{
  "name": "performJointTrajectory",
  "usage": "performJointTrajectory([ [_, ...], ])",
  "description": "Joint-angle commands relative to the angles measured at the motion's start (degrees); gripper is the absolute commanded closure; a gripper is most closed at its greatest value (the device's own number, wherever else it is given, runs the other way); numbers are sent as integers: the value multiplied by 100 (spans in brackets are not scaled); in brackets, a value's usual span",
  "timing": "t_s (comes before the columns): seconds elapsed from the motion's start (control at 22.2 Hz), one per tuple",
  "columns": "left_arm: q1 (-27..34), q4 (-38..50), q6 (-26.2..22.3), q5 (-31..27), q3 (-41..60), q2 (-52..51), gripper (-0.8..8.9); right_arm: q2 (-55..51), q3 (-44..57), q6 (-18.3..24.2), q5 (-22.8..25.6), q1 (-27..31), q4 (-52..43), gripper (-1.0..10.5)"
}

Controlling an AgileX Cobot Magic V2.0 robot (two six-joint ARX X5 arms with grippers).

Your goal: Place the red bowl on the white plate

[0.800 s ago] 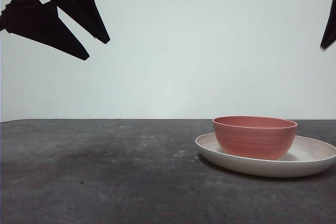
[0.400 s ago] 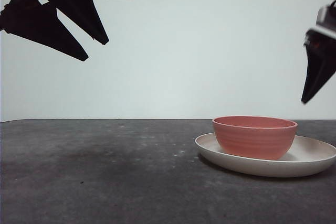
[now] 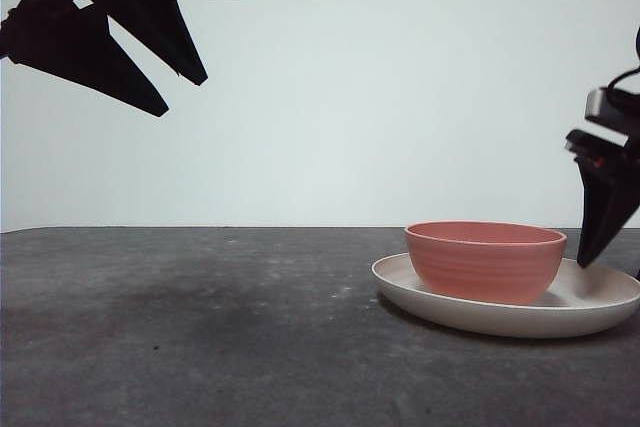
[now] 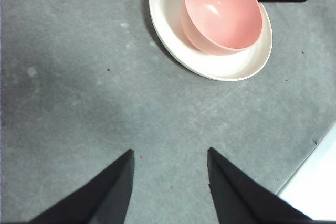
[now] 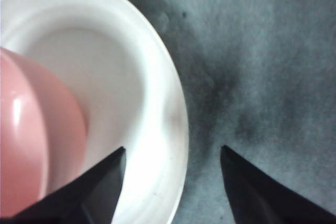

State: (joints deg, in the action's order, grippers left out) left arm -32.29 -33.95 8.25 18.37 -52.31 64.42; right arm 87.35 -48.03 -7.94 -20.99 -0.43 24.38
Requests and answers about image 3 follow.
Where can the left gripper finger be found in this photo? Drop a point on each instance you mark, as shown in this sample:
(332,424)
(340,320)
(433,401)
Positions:
(75,52)
(160,12)

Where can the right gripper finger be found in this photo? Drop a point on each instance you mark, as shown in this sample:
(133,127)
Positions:
(605,207)

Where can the red ribbed bowl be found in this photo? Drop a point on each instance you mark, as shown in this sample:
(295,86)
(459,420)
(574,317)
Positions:
(480,267)

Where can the white shallow plate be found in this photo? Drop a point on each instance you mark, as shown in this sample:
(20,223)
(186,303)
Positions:
(500,322)

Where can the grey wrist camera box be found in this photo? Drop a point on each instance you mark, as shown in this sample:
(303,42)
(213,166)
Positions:
(607,109)

